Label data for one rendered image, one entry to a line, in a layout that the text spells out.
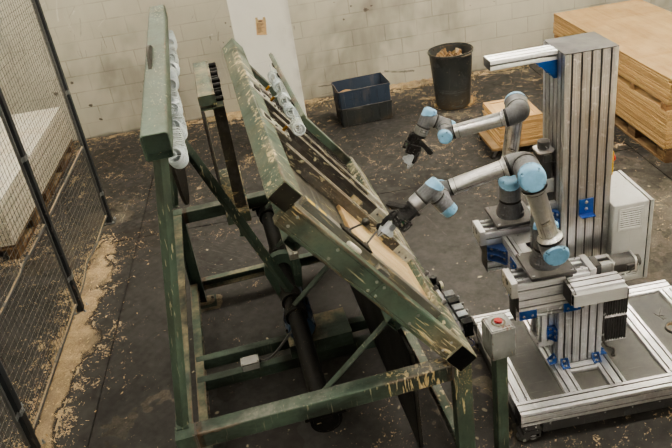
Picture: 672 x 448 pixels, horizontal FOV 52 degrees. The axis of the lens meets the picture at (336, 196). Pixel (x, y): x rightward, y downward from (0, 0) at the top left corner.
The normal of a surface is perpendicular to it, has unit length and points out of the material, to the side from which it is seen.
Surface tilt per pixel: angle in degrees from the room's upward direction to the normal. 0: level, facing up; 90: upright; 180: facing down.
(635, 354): 0
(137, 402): 0
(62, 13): 90
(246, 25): 90
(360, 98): 91
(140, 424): 0
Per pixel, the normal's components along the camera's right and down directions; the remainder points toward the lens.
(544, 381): -0.14, -0.87
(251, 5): 0.13, 0.46
